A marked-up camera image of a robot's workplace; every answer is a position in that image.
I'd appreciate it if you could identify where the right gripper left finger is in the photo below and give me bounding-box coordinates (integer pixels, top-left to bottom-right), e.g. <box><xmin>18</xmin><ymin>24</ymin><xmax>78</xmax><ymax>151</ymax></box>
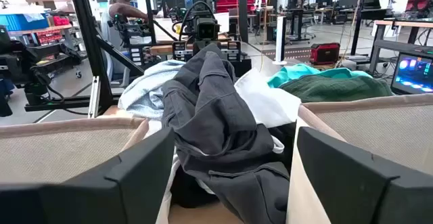
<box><xmin>0</xmin><ymin>127</ymin><xmax>176</xmax><ymax>224</ymax></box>

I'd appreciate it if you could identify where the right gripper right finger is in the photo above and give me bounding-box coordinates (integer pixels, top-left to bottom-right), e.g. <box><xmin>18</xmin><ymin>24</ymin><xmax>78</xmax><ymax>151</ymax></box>
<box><xmin>296</xmin><ymin>126</ymin><xmax>433</xmax><ymax>224</ymax></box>

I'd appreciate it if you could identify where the dark grey garment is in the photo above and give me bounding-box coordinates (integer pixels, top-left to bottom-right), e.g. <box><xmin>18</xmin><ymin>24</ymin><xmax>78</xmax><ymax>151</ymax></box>
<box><xmin>161</xmin><ymin>43</ymin><xmax>292</xmax><ymax>224</ymax></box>

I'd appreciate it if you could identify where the light blue knit garment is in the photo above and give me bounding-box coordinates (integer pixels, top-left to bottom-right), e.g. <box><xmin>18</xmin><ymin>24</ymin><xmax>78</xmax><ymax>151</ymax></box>
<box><xmin>117</xmin><ymin>60</ymin><xmax>186</xmax><ymax>122</ymax></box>

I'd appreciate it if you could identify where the black garment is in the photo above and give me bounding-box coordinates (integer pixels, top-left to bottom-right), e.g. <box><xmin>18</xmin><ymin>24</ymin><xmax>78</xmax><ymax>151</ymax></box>
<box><xmin>170</xmin><ymin>122</ymin><xmax>297</xmax><ymax>208</ymax></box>

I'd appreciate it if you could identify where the white button shirt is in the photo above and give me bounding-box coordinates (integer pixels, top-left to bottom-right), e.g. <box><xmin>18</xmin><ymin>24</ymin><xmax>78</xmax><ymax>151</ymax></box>
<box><xmin>154</xmin><ymin>68</ymin><xmax>302</xmax><ymax>224</ymax></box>

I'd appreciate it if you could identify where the teal garment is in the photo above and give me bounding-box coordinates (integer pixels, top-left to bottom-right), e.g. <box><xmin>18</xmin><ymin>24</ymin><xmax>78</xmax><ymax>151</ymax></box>
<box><xmin>267</xmin><ymin>63</ymin><xmax>373</xmax><ymax>89</ymax></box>

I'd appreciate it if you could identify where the dark green garment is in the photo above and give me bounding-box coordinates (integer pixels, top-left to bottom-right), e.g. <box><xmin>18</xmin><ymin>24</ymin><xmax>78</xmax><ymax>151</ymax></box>
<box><xmin>279</xmin><ymin>74</ymin><xmax>395</xmax><ymax>104</ymax></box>

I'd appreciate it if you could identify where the red bin shelf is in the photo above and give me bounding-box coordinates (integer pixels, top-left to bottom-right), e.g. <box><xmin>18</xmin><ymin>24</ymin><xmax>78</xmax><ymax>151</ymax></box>
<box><xmin>214</xmin><ymin>0</ymin><xmax>268</xmax><ymax>14</ymax></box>

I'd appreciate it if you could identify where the black pillar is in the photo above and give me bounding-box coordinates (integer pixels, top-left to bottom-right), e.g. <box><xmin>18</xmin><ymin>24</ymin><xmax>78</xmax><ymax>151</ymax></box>
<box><xmin>237</xmin><ymin>0</ymin><xmax>250</xmax><ymax>44</ymax></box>

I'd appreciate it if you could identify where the cream fabric storage bin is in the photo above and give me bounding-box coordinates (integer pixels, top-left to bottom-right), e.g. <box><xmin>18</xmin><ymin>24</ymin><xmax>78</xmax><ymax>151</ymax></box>
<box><xmin>0</xmin><ymin>116</ymin><xmax>150</xmax><ymax>186</ymax></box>
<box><xmin>286</xmin><ymin>93</ymin><xmax>433</xmax><ymax>224</ymax></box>

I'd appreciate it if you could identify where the person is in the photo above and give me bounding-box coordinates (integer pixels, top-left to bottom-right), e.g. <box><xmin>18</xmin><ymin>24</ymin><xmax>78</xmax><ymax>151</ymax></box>
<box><xmin>100</xmin><ymin>0</ymin><xmax>150</xmax><ymax>79</ymax></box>

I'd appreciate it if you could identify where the red equipment box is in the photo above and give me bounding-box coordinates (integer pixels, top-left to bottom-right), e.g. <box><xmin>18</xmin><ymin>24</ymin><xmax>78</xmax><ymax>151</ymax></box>
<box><xmin>309</xmin><ymin>43</ymin><xmax>341</xmax><ymax>66</ymax></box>

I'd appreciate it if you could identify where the black monitor stand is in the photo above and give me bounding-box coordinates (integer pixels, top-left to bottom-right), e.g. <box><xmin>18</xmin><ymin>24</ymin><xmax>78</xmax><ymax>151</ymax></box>
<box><xmin>350</xmin><ymin>0</ymin><xmax>388</xmax><ymax>56</ymax></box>

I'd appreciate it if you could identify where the black equipment stand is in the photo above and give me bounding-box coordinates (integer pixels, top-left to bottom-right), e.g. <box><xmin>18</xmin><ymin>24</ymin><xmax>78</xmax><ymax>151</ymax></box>
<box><xmin>0</xmin><ymin>24</ymin><xmax>89</xmax><ymax>116</ymax></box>

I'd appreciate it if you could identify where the wooden top workbench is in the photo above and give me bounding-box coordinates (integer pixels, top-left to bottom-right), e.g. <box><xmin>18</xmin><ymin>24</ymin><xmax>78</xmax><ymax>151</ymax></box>
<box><xmin>368</xmin><ymin>19</ymin><xmax>433</xmax><ymax>74</ymax></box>

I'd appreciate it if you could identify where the blue plastic bin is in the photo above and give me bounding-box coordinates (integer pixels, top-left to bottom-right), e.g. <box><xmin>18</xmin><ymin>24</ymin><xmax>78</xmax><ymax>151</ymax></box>
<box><xmin>0</xmin><ymin>12</ymin><xmax>50</xmax><ymax>32</ymax></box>

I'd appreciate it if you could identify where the white tower post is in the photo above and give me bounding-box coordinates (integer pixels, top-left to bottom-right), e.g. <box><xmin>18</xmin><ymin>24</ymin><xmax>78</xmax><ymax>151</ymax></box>
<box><xmin>272</xmin><ymin>16</ymin><xmax>288</xmax><ymax>66</ymax></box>

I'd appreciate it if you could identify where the black table frame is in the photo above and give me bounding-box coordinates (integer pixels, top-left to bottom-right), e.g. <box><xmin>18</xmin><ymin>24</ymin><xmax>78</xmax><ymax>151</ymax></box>
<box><xmin>24</xmin><ymin>0</ymin><xmax>146</xmax><ymax>118</ymax></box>

